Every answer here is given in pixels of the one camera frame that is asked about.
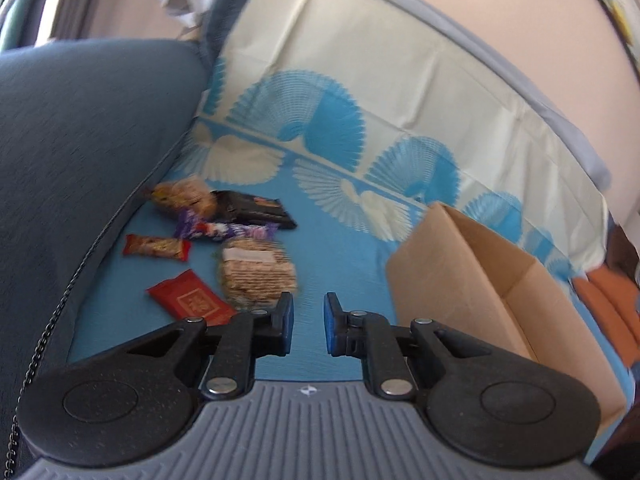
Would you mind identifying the purple white candy packet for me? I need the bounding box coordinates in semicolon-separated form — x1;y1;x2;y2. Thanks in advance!
174;209;279;244

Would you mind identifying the brown cardboard box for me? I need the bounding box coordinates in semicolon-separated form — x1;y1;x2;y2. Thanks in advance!
385;201;629;433

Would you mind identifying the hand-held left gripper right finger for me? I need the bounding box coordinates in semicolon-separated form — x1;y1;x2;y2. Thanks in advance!
324;292;502;402

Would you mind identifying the orange cushion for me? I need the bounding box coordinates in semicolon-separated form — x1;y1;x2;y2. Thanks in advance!
572;264;640;363

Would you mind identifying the red packet gold print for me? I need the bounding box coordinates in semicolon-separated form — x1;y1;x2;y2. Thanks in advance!
146;268;239;329

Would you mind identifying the brown cloth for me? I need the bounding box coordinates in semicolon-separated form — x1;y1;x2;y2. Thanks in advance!
607;224;640;272

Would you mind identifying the black snack bar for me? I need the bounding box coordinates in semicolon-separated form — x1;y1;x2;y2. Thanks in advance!
214;190;299;231

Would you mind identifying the clear nut brittle packet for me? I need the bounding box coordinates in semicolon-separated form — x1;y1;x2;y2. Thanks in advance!
216;237;301;312

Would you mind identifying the grey curtain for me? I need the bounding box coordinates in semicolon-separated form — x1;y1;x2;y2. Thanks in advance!
0;0;117;54

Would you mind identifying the golden peanut candy packet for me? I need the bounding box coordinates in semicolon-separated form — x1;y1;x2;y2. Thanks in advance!
149;176;219;219

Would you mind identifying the blue cream fan print cloth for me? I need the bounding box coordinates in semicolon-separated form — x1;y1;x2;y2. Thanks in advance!
67;0;632;461

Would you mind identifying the orange red snack bar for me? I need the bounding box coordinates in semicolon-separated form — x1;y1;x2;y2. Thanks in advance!
123;233;192;263

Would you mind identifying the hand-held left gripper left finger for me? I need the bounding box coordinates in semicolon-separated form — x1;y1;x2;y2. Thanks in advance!
117;291;295;402

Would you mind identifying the light grey cover sheet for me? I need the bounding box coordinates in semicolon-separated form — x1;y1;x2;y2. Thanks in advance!
220;0;614;192

